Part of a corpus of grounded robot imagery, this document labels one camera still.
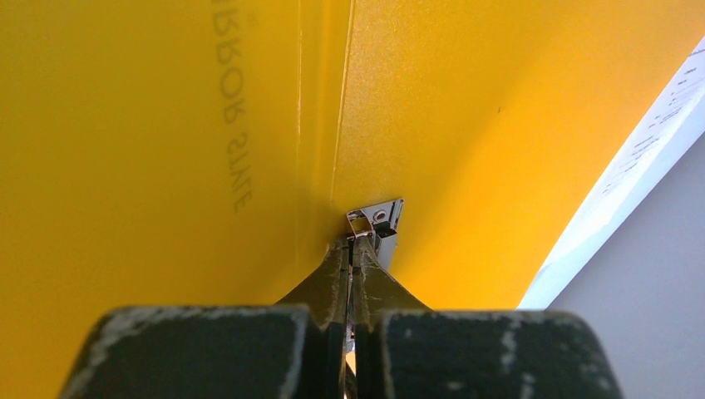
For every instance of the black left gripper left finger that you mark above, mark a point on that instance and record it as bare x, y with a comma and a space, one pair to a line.
294, 348

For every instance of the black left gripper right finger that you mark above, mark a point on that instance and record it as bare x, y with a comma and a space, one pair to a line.
406, 350

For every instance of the metal folder clip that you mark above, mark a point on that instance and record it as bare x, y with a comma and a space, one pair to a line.
379, 224

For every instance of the yellow plastic folder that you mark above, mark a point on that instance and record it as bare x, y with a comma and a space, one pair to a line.
207, 152

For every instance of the white printed paper sheets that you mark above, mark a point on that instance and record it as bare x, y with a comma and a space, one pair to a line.
633, 160

